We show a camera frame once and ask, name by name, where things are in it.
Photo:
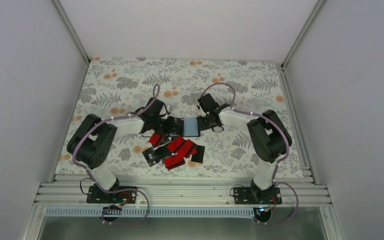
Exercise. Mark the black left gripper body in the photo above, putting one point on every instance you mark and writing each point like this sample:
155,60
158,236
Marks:
162,128

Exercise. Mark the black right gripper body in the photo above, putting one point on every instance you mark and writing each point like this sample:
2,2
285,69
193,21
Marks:
206,124

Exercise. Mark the black card holder wallet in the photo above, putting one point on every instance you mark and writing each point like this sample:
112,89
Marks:
186,127

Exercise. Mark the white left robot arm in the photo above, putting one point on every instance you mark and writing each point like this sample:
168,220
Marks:
91,142

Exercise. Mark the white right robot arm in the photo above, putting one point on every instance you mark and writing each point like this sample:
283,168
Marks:
269,137

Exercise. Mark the black card centre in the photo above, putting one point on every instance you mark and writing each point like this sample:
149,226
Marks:
163,152

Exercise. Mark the black card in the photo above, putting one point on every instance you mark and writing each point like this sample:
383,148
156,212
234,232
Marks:
150,156
163,152
198,157

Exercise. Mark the black card left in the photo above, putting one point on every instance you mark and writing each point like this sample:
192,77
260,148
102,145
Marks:
150,156

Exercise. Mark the black card right top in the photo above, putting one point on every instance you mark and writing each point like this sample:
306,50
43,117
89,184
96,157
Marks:
198,157

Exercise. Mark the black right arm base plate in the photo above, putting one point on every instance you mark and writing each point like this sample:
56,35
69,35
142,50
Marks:
256,196

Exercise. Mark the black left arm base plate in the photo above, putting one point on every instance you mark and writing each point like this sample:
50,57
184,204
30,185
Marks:
97,196

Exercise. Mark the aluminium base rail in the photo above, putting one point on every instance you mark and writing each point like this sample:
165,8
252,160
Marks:
159,196

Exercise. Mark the aluminium corner post right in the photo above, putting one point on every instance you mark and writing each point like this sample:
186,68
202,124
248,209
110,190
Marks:
309,21

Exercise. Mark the aluminium corner post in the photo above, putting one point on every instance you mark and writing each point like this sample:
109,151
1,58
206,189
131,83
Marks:
309,21
71,30

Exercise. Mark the aluminium corner post left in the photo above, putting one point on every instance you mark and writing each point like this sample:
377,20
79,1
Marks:
71,30

